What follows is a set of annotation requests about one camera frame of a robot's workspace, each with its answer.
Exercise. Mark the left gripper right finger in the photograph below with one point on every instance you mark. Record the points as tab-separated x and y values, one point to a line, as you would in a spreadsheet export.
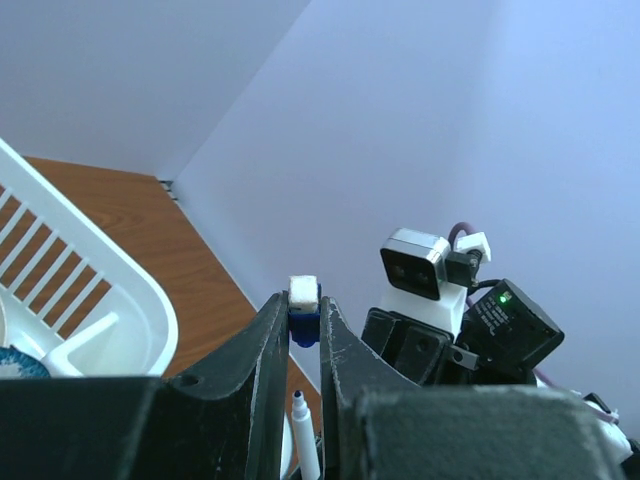
377	424

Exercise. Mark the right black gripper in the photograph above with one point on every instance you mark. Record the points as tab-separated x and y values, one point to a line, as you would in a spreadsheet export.
424	354

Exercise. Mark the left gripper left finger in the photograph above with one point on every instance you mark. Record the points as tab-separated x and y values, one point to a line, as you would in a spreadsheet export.
221	418

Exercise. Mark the small white pen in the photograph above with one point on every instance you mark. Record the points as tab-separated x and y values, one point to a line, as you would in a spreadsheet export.
304	438

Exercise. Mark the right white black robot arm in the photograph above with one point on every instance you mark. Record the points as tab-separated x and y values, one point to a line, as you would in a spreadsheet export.
498	340

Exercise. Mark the white plastic dish basket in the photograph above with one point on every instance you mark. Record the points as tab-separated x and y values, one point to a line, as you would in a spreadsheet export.
71	298

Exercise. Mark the blue white patterned bowl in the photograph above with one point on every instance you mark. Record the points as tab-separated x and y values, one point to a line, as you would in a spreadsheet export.
19	365

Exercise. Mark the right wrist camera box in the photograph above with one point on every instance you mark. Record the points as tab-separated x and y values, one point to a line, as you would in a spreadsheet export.
431	276

